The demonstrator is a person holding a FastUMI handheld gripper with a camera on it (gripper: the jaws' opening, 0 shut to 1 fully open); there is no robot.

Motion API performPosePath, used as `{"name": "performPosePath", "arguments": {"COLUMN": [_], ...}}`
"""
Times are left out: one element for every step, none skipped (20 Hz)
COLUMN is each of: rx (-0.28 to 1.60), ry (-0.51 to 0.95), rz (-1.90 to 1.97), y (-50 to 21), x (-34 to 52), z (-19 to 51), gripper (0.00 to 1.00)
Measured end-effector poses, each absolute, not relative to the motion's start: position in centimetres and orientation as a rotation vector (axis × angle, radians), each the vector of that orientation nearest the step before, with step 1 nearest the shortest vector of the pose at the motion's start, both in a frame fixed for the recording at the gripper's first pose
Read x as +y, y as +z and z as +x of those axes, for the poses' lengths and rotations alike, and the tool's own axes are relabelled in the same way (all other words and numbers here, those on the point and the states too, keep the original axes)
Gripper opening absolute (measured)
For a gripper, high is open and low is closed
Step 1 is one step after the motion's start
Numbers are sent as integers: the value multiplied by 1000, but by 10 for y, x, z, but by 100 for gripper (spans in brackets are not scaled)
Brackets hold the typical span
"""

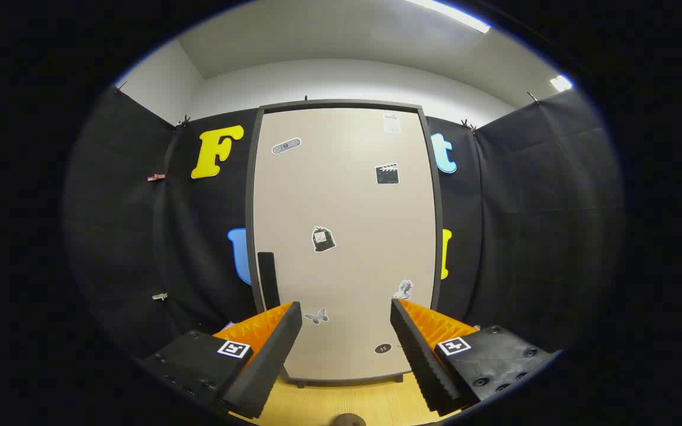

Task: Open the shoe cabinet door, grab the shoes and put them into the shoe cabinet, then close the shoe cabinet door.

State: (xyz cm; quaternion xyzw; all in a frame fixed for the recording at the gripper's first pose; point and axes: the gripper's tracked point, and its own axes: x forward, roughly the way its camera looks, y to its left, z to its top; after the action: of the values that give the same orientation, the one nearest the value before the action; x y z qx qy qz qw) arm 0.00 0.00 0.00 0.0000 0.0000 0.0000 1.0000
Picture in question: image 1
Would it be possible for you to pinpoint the grey shoe cabinet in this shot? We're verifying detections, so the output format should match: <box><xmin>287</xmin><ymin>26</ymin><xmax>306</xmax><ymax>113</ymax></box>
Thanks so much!
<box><xmin>245</xmin><ymin>99</ymin><xmax>443</xmax><ymax>389</ymax></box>

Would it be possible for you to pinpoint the long ceiling light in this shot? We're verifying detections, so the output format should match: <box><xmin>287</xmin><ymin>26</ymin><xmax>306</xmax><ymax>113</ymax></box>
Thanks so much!
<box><xmin>403</xmin><ymin>0</ymin><xmax>491</xmax><ymax>34</ymax></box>

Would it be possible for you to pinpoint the beige shoe cabinet door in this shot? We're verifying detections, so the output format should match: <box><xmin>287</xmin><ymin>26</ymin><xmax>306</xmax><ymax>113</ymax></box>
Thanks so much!
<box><xmin>253</xmin><ymin>108</ymin><xmax>438</xmax><ymax>382</ymax></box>

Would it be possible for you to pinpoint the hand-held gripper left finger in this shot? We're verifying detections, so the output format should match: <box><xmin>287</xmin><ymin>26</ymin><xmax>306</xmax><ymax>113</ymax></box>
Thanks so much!
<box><xmin>140</xmin><ymin>301</ymin><xmax>304</xmax><ymax>419</ymax></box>

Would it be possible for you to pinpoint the black backdrop cloth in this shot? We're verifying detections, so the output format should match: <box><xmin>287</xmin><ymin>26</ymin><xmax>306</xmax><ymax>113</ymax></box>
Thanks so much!
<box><xmin>63</xmin><ymin>83</ymin><xmax>626</xmax><ymax>362</ymax></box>

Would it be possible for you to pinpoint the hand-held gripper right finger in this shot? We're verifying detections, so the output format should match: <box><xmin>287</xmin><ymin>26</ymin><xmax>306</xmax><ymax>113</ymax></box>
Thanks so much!
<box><xmin>390</xmin><ymin>298</ymin><xmax>561</xmax><ymax>417</ymax></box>

